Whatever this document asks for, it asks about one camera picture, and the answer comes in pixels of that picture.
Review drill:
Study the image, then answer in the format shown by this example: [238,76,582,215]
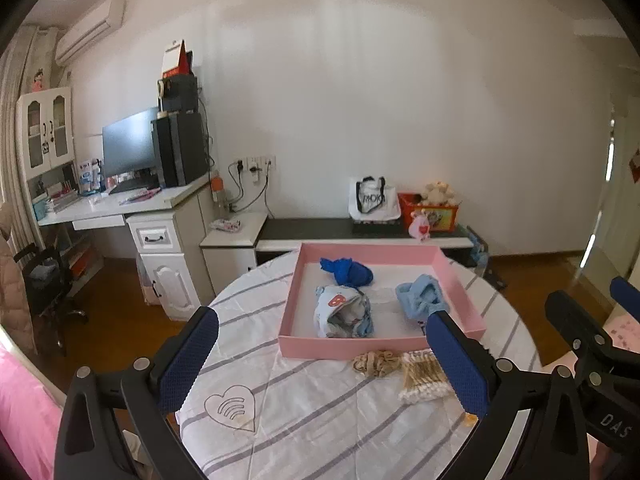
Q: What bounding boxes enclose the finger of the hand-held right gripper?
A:
[545,290,626,396]
[610,276,640,322]

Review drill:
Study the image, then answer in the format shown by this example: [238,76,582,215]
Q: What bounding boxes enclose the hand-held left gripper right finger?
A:
[425,310,592,480]

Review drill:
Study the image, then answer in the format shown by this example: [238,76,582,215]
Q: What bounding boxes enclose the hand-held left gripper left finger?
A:
[54,306,220,480]

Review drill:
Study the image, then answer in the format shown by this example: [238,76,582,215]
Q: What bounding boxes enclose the cotton swab pack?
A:
[398,351,464,406]

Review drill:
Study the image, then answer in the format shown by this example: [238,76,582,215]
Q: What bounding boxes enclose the light blue sock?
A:
[395,274,451,322]

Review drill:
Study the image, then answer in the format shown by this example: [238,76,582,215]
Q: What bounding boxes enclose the pink shallow box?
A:
[278,242,487,361]

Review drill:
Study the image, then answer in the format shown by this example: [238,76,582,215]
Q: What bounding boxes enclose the printed white blue cloth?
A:
[313,284,375,339]

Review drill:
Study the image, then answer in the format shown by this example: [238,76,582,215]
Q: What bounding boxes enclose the blue knitted cloth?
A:
[320,257,375,287]

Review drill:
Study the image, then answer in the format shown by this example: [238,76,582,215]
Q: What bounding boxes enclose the small white side cabinet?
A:
[200,212,269,297]

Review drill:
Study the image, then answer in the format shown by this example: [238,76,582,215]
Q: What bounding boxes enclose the white desk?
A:
[37,177,217,324]

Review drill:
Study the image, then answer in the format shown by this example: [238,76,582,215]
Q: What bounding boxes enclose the blue packages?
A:
[467,227,491,267]

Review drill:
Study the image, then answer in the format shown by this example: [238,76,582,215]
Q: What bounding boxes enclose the striped white tablecloth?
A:
[177,252,544,480]

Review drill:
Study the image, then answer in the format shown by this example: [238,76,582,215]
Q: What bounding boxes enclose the orange books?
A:
[67,245,96,281]

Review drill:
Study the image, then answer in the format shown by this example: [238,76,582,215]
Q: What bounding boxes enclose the pink plush toy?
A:
[407,210,431,239]

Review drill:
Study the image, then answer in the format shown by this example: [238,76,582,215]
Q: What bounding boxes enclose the orange storage box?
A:
[397,192,461,234]

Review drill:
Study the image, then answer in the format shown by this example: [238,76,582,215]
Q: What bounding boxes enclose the black office chair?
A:
[14,245,89,357]

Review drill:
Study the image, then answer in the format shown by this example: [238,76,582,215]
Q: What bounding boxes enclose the dark flat box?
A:
[351,219,404,235]

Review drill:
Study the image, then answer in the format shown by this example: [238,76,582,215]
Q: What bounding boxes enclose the orange cap bottle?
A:
[211,176,229,219]

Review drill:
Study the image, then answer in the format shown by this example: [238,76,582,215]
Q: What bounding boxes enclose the pink items on desk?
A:
[119,189,162,206]

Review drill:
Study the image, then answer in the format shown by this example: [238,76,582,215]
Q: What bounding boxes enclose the black and white tv stand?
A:
[255,217,476,267]

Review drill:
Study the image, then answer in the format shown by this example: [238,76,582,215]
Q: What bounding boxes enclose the beige plush toy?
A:
[419,180,459,207]

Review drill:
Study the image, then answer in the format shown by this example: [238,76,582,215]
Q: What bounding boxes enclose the black keyboard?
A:
[109,177,161,195]

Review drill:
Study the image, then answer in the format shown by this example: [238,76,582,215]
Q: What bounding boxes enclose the white tote bag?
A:
[348,176,404,224]

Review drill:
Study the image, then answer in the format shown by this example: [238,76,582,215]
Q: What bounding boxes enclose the stack of books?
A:
[32,187,82,222]

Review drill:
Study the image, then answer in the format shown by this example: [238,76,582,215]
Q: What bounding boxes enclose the blue and white carton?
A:
[75,159,104,195]

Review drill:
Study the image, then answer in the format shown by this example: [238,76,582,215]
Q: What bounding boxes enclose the black computer tower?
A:
[151,111,209,189]

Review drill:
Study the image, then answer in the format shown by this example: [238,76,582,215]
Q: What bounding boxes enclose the black computer monitor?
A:
[102,107,161,179]

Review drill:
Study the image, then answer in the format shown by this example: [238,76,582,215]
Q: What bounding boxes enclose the black box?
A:
[157,74,200,114]

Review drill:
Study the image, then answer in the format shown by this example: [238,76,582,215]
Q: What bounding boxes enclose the white glass door cabinet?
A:
[16,86,76,181]

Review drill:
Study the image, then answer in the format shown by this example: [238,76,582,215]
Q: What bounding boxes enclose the red and white box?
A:
[161,38,195,79]

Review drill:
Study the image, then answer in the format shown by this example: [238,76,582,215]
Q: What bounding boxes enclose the white air conditioner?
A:
[54,0,125,66]

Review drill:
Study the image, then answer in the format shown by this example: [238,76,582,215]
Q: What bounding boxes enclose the black power cables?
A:
[227,159,274,212]

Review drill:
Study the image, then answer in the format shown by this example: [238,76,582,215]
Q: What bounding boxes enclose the white wall outlet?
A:
[235,155,276,174]

